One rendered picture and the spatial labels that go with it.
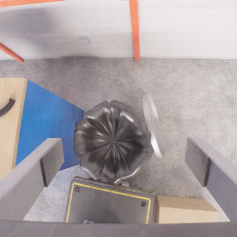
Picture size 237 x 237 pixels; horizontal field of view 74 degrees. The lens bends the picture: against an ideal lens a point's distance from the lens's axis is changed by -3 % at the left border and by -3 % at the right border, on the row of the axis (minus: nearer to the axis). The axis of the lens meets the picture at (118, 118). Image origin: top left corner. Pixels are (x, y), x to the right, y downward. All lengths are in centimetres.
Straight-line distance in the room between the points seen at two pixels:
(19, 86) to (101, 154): 64
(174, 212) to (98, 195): 62
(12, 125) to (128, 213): 104
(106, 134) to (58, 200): 105
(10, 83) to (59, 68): 111
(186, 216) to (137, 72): 140
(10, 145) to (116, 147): 64
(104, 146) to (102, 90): 81
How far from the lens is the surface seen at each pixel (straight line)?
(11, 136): 98
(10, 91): 104
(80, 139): 110
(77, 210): 156
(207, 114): 182
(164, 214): 150
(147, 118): 116
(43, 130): 116
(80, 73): 197
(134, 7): 128
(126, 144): 116
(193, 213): 153
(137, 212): 146
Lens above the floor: 168
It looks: 78 degrees down
